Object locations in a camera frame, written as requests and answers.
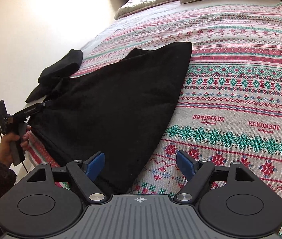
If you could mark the black folded garment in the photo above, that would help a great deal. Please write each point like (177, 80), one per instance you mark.
(52, 75)

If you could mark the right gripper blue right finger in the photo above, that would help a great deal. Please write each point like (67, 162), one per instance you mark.
(198, 175)

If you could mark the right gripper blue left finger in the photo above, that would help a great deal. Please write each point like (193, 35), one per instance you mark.
(83, 175)

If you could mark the black pants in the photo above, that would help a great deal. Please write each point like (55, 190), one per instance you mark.
(121, 109)

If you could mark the left hand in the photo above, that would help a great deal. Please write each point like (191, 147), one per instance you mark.
(6, 157)

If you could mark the crumpled grey blanket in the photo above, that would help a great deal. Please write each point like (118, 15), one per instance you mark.
(134, 6)

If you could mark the patterned handmade bedspread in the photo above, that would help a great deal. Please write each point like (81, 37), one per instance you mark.
(230, 108)

